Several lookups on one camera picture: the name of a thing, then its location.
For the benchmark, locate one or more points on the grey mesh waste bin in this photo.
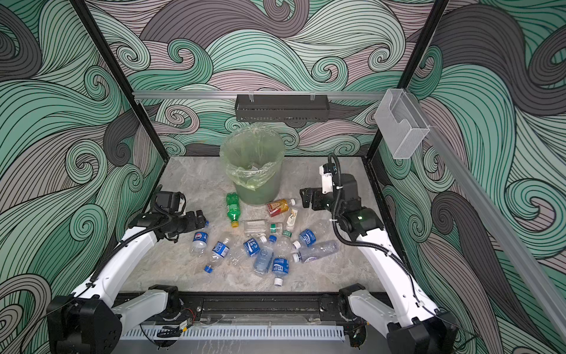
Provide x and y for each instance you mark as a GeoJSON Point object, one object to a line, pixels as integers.
{"type": "Point", "coordinates": [263, 195]}

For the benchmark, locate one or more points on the aluminium rail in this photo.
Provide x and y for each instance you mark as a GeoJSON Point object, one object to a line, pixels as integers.
{"type": "Point", "coordinates": [232, 95]}
{"type": "Point", "coordinates": [538, 282]}

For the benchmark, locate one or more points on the clear grey bottle white cap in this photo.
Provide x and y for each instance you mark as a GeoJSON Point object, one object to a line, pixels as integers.
{"type": "Point", "coordinates": [316, 252]}

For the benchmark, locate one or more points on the clear bottle blue label white cap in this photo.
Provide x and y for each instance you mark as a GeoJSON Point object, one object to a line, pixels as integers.
{"type": "Point", "coordinates": [246, 250]}

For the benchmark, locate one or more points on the black wall tray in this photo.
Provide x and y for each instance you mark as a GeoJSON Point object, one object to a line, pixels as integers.
{"type": "Point", "coordinates": [282, 108]}

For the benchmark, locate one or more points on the clear plastic wall holder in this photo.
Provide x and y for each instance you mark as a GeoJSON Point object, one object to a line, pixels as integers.
{"type": "Point", "coordinates": [401, 121]}

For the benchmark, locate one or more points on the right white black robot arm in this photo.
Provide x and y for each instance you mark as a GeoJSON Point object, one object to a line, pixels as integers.
{"type": "Point", "coordinates": [412, 322]}

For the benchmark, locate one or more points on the aluminium right rail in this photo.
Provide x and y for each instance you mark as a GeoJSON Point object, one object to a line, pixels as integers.
{"type": "Point", "coordinates": [538, 282]}

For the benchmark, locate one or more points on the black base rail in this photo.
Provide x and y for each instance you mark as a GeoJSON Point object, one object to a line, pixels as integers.
{"type": "Point", "coordinates": [326, 306]}

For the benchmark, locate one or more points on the small bottle blue label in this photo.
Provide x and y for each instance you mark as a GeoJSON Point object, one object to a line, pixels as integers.
{"type": "Point", "coordinates": [306, 239]}

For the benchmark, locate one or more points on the pepsi label clear bottle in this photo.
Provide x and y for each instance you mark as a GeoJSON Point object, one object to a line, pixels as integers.
{"type": "Point", "coordinates": [200, 241]}

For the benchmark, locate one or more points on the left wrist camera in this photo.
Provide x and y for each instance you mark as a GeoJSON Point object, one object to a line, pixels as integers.
{"type": "Point", "coordinates": [171, 203]}

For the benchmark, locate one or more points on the clear bottle white picture label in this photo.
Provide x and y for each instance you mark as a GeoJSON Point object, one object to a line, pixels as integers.
{"type": "Point", "coordinates": [290, 223]}

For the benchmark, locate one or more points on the white slotted cable duct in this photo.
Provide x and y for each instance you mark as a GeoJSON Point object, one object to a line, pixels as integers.
{"type": "Point", "coordinates": [249, 332]}

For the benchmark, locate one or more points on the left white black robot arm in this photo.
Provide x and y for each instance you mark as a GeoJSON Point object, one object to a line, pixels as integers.
{"type": "Point", "coordinates": [87, 320]}

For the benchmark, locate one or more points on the clear bottle green cap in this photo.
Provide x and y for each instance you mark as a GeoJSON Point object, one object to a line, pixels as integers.
{"type": "Point", "coordinates": [262, 227]}

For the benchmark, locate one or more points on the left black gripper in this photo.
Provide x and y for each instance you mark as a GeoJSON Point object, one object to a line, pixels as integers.
{"type": "Point", "coordinates": [192, 225]}

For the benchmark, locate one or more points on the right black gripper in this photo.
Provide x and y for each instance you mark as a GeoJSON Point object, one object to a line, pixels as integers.
{"type": "Point", "coordinates": [308, 199]}

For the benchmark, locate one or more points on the clear bottle blue label front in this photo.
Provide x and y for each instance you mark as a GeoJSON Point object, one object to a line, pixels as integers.
{"type": "Point", "coordinates": [281, 262]}

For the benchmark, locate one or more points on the green plastic bin liner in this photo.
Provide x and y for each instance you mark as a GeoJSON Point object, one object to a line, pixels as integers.
{"type": "Point", "coordinates": [252, 155]}

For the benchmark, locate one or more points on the clear blue tinted bottle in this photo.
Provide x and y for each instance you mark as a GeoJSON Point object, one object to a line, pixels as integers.
{"type": "Point", "coordinates": [263, 260]}

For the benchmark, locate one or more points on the green bottle yellow cap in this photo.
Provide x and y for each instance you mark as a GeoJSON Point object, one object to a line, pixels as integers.
{"type": "Point", "coordinates": [233, 209]}

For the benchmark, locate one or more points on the red yellow tea bottle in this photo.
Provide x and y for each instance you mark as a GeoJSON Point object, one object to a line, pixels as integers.
{"type": "Point", "coordinates": [280, 206]}

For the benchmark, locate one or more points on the aluminium back rail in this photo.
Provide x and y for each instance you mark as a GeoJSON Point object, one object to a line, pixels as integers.
{"type": "Point", "coordinates": [232, 95]}

